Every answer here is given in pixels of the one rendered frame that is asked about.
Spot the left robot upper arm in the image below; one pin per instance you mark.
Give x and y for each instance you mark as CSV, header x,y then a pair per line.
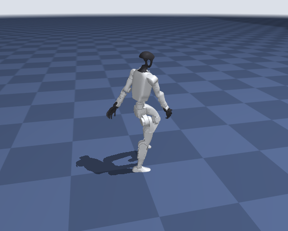
x,y
127,87

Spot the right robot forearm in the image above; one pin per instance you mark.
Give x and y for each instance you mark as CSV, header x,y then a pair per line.
x,y
162,101

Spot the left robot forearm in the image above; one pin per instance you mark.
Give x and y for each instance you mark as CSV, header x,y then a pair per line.
x,y
121,98

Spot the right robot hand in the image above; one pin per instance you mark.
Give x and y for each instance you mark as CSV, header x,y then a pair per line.
x,y
168,112

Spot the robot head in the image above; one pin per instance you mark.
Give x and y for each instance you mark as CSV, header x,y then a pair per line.
x,y
146,55

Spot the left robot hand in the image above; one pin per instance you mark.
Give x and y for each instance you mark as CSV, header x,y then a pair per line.
x,y
111,111

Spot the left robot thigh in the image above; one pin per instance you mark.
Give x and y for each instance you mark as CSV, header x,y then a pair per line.
x,y
152,112

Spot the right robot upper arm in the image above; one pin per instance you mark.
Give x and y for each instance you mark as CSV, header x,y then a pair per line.
x,y
153,81

